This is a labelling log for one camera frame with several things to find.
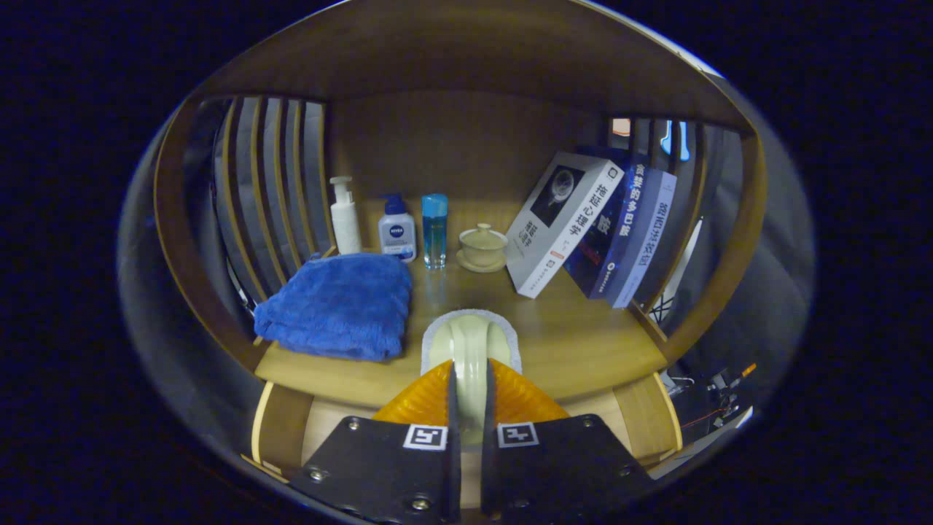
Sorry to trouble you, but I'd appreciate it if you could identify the pale blue book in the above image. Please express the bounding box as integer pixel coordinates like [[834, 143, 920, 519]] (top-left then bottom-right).
[[604, 169, 677, 309]]

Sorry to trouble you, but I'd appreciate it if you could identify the white book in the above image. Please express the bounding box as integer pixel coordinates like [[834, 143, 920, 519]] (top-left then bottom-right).
[[504, 152, 626, 299]]

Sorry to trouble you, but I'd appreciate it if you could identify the black backdrop cloth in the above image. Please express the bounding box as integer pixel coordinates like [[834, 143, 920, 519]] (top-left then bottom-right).
[[117, 95, 816, 438]]

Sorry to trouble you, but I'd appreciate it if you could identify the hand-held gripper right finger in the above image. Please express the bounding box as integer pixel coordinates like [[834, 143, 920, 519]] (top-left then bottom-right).
[[481, 357, 657, 522]]

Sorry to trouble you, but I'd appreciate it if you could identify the clear blue bottle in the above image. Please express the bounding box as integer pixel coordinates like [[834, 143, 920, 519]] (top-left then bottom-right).
[[421, 193, 449, 271]]

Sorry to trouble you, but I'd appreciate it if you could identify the white bottle with blue cap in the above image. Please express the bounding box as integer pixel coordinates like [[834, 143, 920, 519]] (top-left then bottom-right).
[[378, 193, 418, 263]]

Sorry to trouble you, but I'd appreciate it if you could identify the dark blue book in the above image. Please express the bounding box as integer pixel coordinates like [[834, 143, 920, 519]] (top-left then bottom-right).
[[563, 146, 649, 300]]

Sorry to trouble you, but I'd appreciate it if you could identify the black device with orange tip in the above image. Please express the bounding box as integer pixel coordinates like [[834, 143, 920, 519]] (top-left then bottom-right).
[[711, 363, 759, 409]]

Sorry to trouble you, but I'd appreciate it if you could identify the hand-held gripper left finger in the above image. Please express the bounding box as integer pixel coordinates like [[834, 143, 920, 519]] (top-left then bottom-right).
[[288, 361, 461, 525]]

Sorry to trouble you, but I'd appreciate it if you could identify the white pump bottle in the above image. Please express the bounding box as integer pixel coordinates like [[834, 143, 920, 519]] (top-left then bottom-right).
[[329, 176, 362, 255]]

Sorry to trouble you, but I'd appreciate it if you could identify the wooden countertop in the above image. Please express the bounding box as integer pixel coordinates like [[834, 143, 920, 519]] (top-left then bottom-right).
[[255, 255, 668, 409]]

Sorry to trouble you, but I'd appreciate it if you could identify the wooden drawer with black knob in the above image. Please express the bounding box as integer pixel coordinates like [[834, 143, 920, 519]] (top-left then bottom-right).
[[241, 379, 684, 511]]

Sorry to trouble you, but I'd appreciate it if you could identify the folded blue towel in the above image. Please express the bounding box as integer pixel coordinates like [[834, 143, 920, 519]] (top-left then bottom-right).
[[253, 253, 413, 362]]

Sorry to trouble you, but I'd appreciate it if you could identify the wooden cabinet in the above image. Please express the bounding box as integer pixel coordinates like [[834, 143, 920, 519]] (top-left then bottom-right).
[[153, 0, 770, 482]]

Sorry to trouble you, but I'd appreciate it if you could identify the pale green scrub brush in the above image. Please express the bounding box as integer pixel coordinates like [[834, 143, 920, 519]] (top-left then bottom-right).
[[421, 308, 523, 446]]

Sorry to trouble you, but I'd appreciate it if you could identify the beige lidded tea cup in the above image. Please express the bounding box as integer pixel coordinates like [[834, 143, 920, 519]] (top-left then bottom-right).
[[457, 223, 510, 274]]

